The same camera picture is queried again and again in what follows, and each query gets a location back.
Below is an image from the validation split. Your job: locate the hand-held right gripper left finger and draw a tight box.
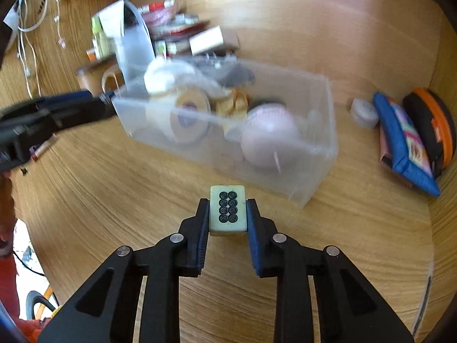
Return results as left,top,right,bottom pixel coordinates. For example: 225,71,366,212
36,197,212,343

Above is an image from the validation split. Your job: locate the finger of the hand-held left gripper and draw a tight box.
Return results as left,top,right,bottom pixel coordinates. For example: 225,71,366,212
34,90,108,109
50,96,118,130

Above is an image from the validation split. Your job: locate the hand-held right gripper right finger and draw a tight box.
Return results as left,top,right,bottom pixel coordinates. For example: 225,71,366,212
246,197,416,343

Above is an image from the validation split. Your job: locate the mahjong tile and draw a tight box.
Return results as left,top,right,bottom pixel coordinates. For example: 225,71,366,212
209,185,248,237

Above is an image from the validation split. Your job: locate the translucent beige jar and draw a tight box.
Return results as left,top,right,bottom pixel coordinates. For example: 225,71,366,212
146,89,212,148

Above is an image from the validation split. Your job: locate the pink round jar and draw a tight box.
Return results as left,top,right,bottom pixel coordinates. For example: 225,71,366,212
240,103,300,171

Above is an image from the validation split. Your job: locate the clear plastic storage box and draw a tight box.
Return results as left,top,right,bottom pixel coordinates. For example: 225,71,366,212
112,55,339,208

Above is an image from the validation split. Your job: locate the wooden desktop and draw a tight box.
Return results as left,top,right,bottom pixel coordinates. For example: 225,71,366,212
0,0,434,343

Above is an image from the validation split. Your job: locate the brown mug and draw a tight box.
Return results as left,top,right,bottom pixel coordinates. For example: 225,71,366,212
76,62,125,97

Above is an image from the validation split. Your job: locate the green label bottle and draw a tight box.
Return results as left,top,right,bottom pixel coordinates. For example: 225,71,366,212
91,16,118,59

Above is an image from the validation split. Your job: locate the white box with fruit stickers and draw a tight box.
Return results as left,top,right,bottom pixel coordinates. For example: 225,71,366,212
98,0,157,84

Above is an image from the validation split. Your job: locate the white cloth pouch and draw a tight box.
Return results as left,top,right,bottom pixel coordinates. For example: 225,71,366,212
143,57,222,97

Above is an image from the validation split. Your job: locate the white rectangular box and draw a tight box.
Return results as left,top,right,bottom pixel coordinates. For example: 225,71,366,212
189,26,225,56

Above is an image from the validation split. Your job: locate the small white tape roll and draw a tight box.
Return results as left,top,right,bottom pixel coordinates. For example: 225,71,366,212
349,98,379,129

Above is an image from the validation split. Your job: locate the blue pencil pouch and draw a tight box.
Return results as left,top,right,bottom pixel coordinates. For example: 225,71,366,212
373,92,441,198

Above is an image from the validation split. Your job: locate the black orange zip case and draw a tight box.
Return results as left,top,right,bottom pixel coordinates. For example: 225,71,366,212
403,87,457,179

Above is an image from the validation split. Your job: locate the white cable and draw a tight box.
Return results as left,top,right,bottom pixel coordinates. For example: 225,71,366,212
16,0,54,97
50,0,67,48

